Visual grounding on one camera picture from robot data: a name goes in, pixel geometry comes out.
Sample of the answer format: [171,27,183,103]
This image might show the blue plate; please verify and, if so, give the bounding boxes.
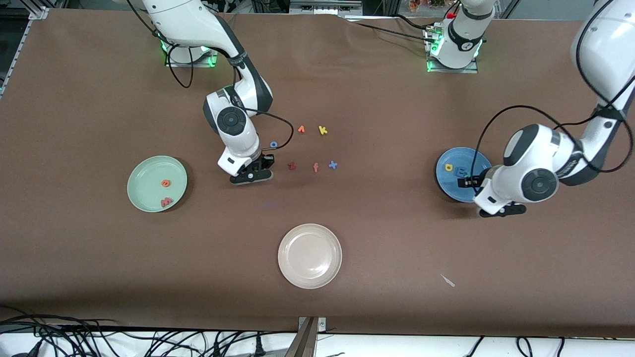
[436,147,493,203]

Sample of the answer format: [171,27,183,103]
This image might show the green plate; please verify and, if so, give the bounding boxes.
[127,156,188,213]

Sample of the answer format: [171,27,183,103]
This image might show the beige plate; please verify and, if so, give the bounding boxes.
[278,224,343,290]

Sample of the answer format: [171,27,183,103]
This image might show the grey device box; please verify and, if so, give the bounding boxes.
[289,0,364,15]

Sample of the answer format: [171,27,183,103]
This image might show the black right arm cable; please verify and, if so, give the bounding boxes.
[127,0,295,151]

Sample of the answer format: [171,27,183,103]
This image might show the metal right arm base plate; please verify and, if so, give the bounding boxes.
[164,42,220,68]

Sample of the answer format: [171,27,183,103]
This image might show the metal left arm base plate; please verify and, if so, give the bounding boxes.
[425,26,480,74]

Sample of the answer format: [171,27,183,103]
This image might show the black base power cable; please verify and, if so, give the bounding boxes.
[342,14,437,43]

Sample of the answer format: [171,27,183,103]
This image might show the metal table edge bracket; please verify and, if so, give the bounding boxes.
[284,316,328,357]

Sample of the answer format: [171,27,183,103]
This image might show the tangled black floor cables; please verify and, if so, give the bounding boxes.
[0,305,298,357]

